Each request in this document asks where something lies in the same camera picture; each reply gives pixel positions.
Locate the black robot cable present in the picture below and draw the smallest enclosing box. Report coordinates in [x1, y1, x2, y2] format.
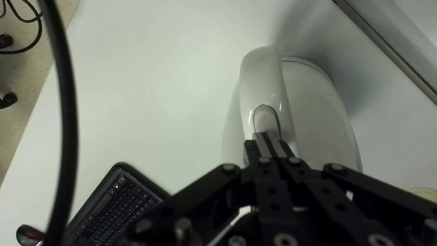
[36, 0, 81, 246]

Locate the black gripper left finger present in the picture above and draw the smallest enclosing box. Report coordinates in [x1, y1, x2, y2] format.
[128, 141, 284, 246]

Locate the white electric kettle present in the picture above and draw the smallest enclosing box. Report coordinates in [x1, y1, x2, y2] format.
[231, 46, 363, 171]

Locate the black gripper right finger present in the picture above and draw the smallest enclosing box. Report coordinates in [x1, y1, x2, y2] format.
[254, 132, 437, 246]

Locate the black keyboard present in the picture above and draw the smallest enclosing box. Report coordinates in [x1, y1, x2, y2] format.
[62, 162, 169, 246]

